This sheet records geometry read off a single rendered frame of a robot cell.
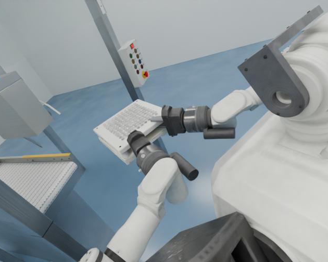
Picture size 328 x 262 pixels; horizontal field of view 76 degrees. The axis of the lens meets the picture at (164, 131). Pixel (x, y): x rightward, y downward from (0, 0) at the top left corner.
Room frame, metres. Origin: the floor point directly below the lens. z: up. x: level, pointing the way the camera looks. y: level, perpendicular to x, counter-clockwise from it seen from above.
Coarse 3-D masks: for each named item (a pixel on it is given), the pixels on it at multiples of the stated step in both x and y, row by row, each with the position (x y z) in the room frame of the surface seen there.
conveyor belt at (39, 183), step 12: (0, 168) 1.05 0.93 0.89; (12, 168) 0.99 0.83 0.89; (24, 168) 0.94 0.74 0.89; (36, 168) 0.89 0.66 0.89; (48, 168) 0.85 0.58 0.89; (60, 168) 0.81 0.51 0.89; (72, 168) 0.80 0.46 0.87; (12, 180) 0.88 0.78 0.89; (24, 180) 0.84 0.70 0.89; (36, 180) 0.80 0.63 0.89; (48, 180) 0.76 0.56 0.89; (60, 180) 0.74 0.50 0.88; (24, 192) 0.75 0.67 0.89; (36, 192) 0.71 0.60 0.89; (48, 192) 0.68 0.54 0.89; (36, 204) 0.64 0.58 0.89; (48, 204) 0.64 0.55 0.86
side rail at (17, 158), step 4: (8, 156) 1.07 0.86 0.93; (12, 156) 1.05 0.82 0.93; (16, 156) 1.03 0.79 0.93; (20, 156) 1.01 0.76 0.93; (52, 156) 0.88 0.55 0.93; (56, 156) 0.87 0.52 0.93; (60, 156) 0.86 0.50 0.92; (64, 156) 0.84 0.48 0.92; (68, 156) 0.83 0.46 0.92; (72, 156) 0.84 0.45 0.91; (0, 160) 1.09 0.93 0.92; (4, 160) 1.08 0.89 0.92; (8, 160) 1.06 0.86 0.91; (12, 160) 1.04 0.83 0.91; (16, 160) 1.03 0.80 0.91; (20, 160) 1.01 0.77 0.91; (24, 160) 0.99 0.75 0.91; (28, 160) 0.98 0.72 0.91; (36, 160) 0.95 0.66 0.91; (40, 160) 0.94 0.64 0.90; (44, 160) 0.92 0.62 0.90; (48, 160) 0.91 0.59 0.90; (52, 160) 0.89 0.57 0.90; (56, 160) 0.88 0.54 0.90; (60, 160) 0.87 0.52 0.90; (64, 160) 0.85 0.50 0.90; (68, 160) 0.84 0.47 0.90
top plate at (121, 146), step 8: (144, 104) 0.81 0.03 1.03; (152, 104) 0.78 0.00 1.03; (120, 112) 0.83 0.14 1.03; (160, 112) 0.69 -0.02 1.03; (96, 128) 0.77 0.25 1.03; (104, 128) 0.75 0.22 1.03; (120, 128) 0.70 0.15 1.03; (136, 128) 0.65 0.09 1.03; (144, 128) 0.63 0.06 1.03; (152, 128) 0.63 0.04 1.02; (104, 136) 0.69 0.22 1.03; (112, 136) 0.67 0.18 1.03; (112, 144) 0.62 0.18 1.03; (120, 144) 0.60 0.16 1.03; (128, 144) 0.58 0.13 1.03; (120, 152) 0.56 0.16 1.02
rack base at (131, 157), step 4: (156, 128) 0.67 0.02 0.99; (160, 128) 0.66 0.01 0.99; (164, 128) 0.65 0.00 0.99; (152, 132) 0.66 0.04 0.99; (156, 132) 0.65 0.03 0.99; (160, 132) 0.64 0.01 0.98; (164, 132) 0.64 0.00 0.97; (148, 136) 0.64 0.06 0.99; (152, 136) 0.63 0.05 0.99; (156, 136) 0.63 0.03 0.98; (100, 140) 0.76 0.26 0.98; (148, 140) 0.62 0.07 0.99; (152, 140) 0.62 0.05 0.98; (104, 144) 0.74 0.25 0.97; (108, 148) 0.70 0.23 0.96; (112, 148) 0.66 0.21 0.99; (116, 152) 0.63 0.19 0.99; (132, 152) 0.59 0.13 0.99; (120, 156) 0.59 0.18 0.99; (132, 156) 0.58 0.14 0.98; (124, 160) 0.56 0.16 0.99; (128, 160) 0.57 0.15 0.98; (132, 160) 0.57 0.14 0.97
